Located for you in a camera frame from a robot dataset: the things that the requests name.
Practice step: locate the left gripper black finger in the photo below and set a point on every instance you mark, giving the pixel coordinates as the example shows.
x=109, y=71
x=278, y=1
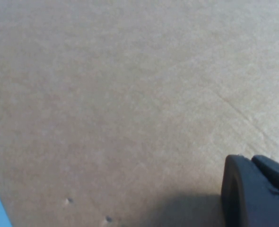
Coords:
x=253, y=196

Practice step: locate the cardboard drawer with curved-edge window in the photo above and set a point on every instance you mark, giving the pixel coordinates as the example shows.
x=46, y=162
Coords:
x=106, y=94

